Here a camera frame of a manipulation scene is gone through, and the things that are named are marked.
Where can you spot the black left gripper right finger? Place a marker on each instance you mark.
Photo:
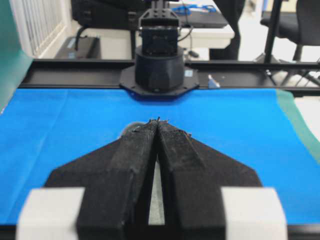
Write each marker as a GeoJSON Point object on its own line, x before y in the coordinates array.
{"type": "Point", "coordinates": [210, 196]}

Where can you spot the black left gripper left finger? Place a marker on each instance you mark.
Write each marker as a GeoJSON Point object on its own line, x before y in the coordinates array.
{"type": "Point", "coordinates": [96, 196]}

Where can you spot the grey microfibre towel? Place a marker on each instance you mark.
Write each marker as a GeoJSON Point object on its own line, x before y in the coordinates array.
{"type": "Point", "coordinates": [156, 200]}

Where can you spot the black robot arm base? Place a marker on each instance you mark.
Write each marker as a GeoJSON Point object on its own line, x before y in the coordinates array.
{"type": "Point", "coordinates": [159, 68]}

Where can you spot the blue table mat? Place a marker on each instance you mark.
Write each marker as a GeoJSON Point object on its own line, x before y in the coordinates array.
{"type": "Point", "coordinates": [42, 129]}

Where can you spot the black case on floor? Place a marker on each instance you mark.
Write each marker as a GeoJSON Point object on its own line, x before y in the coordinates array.
{"type": "Point", "coordinates": [87, 48]}

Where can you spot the white desk with equipment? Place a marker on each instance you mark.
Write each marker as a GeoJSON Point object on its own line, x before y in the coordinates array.
{"type": "Point", "coordinates": [125, 14]}

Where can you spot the person's dark trouser leg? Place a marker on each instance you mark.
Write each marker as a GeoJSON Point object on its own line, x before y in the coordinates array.
{"type": "Point", "coordinates": [231, 11]}

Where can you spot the white radiator grille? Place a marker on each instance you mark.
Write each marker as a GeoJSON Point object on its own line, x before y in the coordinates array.
{"type": "Point", "coordinates": [42, 25]}

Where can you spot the black office chair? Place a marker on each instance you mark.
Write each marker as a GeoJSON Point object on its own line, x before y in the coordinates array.
{"type": "Point", "coordinates": [301, 28]}

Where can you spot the black aluminium frame rail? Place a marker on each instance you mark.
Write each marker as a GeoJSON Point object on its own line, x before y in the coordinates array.
{"type": "Point", "coordinates": [119, 74]}

